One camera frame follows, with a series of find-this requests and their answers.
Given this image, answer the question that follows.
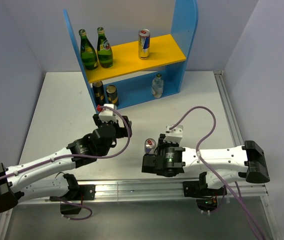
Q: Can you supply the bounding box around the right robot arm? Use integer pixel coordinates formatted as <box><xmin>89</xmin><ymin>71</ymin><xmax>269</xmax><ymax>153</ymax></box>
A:
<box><xmin>141</xmin><ymin>134</ymin><xmax>270</xmax><ymax>195</ymax></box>

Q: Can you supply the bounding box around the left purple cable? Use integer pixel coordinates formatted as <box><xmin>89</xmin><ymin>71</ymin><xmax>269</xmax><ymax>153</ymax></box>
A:
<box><xmin>0</xmin><ymin>106</ymin><xmax>133</xmax><ymax>221</ymax></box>

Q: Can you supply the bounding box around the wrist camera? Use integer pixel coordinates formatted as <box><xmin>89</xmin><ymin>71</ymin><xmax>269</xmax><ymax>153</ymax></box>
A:
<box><xmin>97</xmin><ymin>103</ymin><xmax>117</xmax><ymax>123</ymax></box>
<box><xmin>163</xmin><ymin>125</ymin><xmax>183</xmax><ymax>144</ymax></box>

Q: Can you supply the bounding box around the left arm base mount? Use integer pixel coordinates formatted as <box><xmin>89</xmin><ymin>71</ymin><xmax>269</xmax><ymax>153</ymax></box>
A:
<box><xmin>49</xmin><ymin>184</ymin><xmax>96</xmax><ymax>221</ymax></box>

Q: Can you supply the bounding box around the aluminium front rail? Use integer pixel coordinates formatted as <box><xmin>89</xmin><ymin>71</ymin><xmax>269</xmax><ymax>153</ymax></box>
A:
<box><xmin>5</xmin><ymin>176</ymin><xmax>269</xmax><ymax>206</ymax></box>

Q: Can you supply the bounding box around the aluminium rail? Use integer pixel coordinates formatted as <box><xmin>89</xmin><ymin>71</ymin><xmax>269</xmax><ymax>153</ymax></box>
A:
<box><xmin>213</xmin><ymin>71</ymin><xmax>248</xmax><ymax>161</ymax></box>
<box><xmin>5</xmin><ymin>176</ymin><xmax>269</xmax><ymax>206</ymax></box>

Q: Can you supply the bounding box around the green bottle red label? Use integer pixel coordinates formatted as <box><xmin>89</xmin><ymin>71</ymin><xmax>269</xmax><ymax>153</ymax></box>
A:
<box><xmin>97</xmin><ymin>26</ymin><xmax>113</xmax><ymax>68</ymax></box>

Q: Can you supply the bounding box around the green bottle yellow label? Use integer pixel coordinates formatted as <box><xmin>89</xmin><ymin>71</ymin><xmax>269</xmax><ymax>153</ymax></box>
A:
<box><xmin>78</xmin><ymin>29</ymin><xmax>98</xmax><ymax>70</ymax></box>

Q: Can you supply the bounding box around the Red Bull can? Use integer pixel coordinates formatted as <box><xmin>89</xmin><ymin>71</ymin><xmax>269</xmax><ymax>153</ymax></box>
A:
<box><xmin>144</xmin><ymin>138</ymin><xmax>157</xmax><ymax>154</ymax></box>
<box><xmin>138</xmin><ymin>29</ymin><xmax>151</xmax><ymax>59</ymax></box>

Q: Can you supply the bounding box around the blue and yellow shelf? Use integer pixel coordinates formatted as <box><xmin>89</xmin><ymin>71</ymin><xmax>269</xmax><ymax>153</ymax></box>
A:
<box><xmin>63</xmin><ymin>0</ymin><xmax>198</xmax><ymax>109</ymax></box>

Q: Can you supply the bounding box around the black gold can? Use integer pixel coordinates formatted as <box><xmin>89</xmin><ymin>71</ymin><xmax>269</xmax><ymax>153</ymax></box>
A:
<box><xmin>92</xmin><ymin>81</ymin><xmax>106</xmax><ymax>106</ymax></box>
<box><xmin>105</xmin><ymin>84</ymin><xmax>119</xmax><ymax>106</ymax></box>

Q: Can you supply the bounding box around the aluminium right rail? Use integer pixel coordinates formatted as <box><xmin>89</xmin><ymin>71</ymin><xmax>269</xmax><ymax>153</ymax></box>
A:
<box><xmin>213</xmin><ymin>71</ymin><xmax>248</xmax><ymax>161</ymax></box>

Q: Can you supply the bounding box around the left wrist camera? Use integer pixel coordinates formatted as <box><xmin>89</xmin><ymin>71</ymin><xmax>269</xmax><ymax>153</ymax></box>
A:
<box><xmin>97</xmin><ymin>103</ymin><xmax>117</xmax><ymax>123</ymax></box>

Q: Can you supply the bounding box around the clear glass bottle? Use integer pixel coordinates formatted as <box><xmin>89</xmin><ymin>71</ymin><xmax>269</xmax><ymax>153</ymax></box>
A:
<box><xmin>151</xmin><ymin>73</ymin><xmax>164</xmax><ymax>99</ymax></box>

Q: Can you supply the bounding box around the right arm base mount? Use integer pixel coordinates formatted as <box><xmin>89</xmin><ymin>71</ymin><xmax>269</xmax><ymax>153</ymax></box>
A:
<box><xmin>182</xmin><ymin>180</ymin><xmax>227</xmax><ymax>214</ymax></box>

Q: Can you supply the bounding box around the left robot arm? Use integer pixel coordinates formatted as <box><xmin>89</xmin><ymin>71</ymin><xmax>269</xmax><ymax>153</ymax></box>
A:
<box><xmin>0</xmin><ymin>114</ymin><xmax>132</xmax><ymax>213</ymax></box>

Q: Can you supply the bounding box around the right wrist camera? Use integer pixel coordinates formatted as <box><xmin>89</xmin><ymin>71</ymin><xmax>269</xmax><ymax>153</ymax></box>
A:
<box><xmin>163</xmin><ymin>125</ymin><xmax>183</xmax><ymax>144</ymax></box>

